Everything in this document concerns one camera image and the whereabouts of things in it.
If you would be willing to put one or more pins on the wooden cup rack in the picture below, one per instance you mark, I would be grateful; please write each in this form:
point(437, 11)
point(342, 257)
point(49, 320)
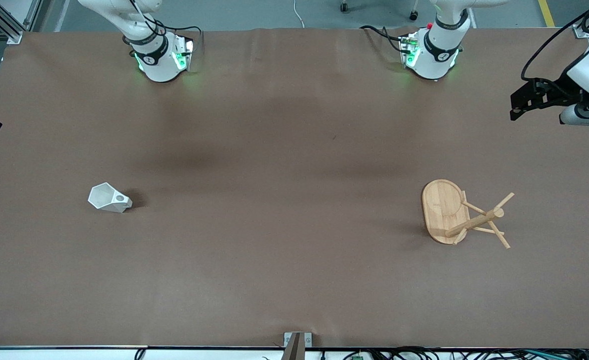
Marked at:
point(442, 210)

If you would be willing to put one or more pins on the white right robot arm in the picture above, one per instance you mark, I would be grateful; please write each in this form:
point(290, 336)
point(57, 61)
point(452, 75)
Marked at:
point(159, 65)

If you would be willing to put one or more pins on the black chair caster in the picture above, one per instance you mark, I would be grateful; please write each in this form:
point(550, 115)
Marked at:
point(344, 7)
point(413, 15)

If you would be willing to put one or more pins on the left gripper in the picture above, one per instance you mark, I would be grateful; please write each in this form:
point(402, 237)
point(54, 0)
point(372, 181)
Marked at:
point(563, 90)

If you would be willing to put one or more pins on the metal corner bracket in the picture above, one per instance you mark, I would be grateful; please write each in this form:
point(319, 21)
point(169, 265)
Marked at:
point(582, 31)

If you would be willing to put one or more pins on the brown table cover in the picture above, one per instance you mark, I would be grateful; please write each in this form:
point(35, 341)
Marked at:
point(274, 200)

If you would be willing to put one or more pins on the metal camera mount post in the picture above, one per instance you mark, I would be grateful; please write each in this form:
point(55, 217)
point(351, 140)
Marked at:
point(294, 350)

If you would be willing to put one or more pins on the aluminium frame profile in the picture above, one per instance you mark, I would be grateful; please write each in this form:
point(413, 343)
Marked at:
point(4, 25)

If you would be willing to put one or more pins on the white hexagonal cup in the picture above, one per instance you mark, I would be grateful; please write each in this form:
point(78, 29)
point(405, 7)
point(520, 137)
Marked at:
point(105, 197)

